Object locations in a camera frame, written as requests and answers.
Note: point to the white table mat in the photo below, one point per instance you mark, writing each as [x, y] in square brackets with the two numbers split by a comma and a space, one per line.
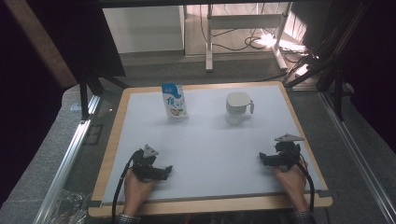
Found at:
[211, 155]

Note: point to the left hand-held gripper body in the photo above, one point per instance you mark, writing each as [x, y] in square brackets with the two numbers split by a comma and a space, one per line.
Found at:
[146, 163]

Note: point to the person's left hand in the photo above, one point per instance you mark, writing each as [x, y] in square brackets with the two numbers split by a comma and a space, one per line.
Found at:
[134, 193]

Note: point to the aluminium rail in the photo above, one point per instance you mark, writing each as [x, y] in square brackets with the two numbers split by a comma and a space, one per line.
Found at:
[68, 155]
[358, 155]

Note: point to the white power strip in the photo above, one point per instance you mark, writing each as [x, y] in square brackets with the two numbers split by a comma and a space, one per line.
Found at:
[280, 43]

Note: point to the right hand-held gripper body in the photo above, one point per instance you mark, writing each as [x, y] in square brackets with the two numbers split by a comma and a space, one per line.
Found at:
[288, 154]

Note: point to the black metal stand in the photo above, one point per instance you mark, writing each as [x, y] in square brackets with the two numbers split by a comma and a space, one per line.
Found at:
[327, 68]

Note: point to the crumpled clear plastic bag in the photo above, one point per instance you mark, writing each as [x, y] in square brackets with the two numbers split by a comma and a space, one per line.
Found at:
[68, 207]

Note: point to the black tripod stand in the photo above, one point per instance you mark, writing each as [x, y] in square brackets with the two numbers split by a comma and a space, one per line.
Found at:
[88, 87]

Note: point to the person's right hand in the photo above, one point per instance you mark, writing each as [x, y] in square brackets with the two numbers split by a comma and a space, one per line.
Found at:
[294, 183]

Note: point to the white desk frame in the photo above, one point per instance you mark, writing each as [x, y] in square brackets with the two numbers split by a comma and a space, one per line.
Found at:
[246, 21]

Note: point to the blue and white milk pouch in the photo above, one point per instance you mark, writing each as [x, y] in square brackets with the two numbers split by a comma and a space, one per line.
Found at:
[175, 102]

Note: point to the clear jar with white lid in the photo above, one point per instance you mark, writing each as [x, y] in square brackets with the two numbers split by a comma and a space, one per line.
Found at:
[237, 107]

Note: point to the white cabinet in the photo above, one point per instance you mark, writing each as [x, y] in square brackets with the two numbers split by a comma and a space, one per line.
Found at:
[143, 29]

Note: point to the brown wooden beam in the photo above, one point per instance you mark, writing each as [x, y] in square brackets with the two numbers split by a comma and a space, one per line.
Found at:
[43, 46]

